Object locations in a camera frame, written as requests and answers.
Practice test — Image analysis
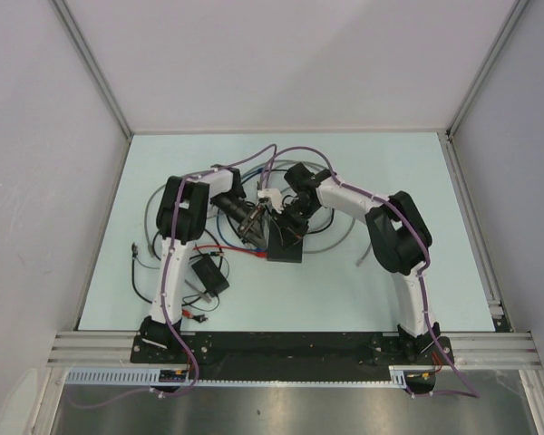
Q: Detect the black network switch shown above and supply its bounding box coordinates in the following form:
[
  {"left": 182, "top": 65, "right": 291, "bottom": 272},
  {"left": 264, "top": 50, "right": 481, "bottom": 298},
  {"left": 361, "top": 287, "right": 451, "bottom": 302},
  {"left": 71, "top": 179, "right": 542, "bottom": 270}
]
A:
[{"left": 267, "top": 217, "right": 303, "bottom": 264}]

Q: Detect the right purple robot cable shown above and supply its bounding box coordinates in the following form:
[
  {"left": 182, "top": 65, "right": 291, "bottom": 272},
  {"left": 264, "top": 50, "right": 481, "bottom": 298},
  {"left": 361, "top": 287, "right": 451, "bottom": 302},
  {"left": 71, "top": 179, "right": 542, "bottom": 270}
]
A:
[{"left": 258, "top": 145, "right": 481, "bottom": 400}]

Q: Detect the aluminium front rail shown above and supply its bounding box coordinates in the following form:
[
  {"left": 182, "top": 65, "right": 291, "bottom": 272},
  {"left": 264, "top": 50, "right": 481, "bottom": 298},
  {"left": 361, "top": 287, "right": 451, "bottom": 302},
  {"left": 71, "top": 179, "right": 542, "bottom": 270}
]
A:
[{"left": 49, "top": 331, "right": 542, "bottom": 370}]

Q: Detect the grey slotted cable duct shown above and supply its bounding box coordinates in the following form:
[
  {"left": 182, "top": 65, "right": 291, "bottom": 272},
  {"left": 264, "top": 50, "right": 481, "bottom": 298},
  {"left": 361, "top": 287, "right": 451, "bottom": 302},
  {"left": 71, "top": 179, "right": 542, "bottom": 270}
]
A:
[{"left": 65, "top": 367, "right": 406, "bottom": 389}]

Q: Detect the black power adapter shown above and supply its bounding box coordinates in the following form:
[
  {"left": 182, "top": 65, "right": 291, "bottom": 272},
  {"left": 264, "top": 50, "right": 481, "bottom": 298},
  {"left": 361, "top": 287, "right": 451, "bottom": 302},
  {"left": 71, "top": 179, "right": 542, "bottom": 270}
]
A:
[{"left": 191, "top": 256, "right": 229, "bottom": 296}]

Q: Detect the black braided ethernet cable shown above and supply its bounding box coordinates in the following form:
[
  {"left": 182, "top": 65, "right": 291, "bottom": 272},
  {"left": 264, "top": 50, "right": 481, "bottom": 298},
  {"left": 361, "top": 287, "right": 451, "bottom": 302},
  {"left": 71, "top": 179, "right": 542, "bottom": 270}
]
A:
[{"left": 130, "top": 179, "right": 273, "bottom": 305}]

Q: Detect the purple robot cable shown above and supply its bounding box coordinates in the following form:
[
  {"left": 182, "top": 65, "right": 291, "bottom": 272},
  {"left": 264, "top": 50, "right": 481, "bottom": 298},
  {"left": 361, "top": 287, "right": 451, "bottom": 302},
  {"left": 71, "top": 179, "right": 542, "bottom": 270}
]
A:
[
  {"left": 67, "top": 143, "right": 278, "bottom": 410},
  {"left": 258, "top": 145, "right": 481, "bottom": 400}
]

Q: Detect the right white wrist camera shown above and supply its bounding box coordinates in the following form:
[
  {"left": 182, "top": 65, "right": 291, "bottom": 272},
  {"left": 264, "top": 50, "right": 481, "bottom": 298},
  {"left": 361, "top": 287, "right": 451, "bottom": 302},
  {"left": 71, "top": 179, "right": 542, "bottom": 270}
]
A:
[{"left": 257, "top": 188, "right": 284, "bottom": 213}]

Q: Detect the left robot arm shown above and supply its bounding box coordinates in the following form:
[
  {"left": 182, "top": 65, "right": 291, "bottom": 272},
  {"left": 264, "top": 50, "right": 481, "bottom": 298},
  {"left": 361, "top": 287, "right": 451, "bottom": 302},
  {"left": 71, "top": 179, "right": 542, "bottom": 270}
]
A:
[{"left": 139, "top": 166, "right": 246, "bottom": 363}]

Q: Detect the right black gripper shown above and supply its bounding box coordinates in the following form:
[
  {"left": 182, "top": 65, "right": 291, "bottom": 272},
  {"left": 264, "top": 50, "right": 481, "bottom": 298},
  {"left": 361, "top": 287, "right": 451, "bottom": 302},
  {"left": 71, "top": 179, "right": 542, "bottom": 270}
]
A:
[{"left": 271, "top": 199, "right": 319, "bottom": 252}]

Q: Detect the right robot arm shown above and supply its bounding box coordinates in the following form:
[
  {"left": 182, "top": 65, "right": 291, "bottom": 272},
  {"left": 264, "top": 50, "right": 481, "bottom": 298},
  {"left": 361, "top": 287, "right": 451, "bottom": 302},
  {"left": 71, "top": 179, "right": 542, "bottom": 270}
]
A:
[{"left": 270, "top": 163, "right": 439, "bottom": 363}]

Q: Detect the thin black power cord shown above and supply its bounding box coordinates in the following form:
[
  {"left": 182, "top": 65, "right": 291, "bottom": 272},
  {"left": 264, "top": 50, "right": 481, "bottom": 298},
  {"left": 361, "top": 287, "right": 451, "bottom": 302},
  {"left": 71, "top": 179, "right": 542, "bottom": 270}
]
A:
[{"left": 180, "top": 253, "right": 232, "bottom": 313}]

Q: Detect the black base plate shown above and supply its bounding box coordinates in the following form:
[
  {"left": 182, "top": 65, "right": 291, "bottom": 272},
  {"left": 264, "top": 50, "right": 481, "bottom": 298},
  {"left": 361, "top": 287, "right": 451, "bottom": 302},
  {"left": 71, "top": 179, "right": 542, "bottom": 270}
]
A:
[{"left": 131, "top": 331, "right": 455, "bottom": 382}]

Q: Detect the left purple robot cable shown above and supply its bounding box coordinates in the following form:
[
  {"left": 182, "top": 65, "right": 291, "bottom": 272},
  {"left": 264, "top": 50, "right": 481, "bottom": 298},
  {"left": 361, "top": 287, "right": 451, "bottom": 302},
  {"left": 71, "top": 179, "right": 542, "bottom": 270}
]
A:
[{"left": 67, "top": 143, "right": 278, "bottom": 410}]

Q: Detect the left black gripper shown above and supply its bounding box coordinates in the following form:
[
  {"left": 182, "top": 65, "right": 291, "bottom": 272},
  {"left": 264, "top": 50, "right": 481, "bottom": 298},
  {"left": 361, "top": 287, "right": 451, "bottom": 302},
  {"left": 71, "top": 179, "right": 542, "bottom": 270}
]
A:
[{"left": 210, "top": 191, "right": 266, "bottom": 250}]

